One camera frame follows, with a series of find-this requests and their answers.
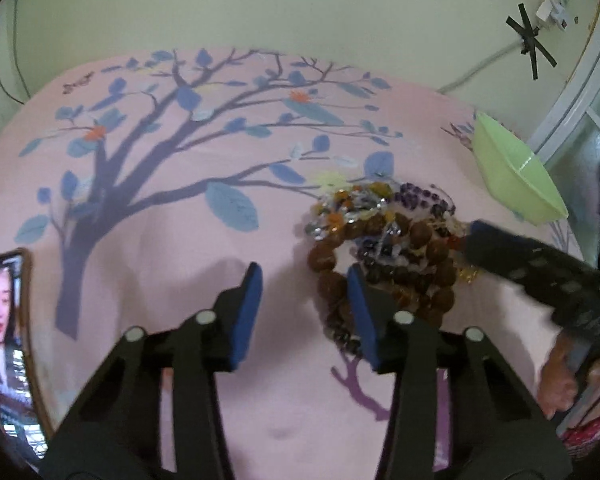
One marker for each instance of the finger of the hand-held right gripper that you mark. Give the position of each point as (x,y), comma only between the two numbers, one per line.
(510,260)

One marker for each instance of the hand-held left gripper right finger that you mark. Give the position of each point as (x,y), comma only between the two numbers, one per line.
(362,315)

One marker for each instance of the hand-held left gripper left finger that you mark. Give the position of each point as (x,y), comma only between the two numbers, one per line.
(247,315)

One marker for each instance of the light green plastic bowl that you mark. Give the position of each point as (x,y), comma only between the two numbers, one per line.
(515,175)

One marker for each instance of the person's right hand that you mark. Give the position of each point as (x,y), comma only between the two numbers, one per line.
(555,380)

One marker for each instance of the pink tree-print blanket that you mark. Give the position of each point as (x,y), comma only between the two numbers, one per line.
(180,240)

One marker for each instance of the smartphone with lit screen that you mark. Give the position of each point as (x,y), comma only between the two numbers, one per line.
(5,335)

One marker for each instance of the white power adapter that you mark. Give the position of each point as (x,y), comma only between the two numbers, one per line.
(555,2)

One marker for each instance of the white window frame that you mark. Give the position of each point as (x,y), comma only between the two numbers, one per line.
(575,90)

